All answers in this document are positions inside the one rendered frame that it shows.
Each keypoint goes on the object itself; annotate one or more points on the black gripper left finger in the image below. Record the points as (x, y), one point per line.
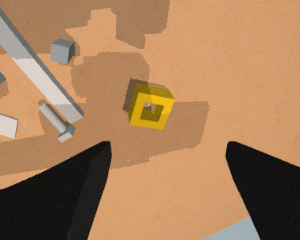
(59, 203)

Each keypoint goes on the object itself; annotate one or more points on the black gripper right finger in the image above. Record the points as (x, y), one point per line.
(270, 190)

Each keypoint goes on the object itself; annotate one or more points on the olive-gold square nut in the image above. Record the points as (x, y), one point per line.
(147, 118)

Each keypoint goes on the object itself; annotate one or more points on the grey metal bolt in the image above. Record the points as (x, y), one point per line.
(65, 132)

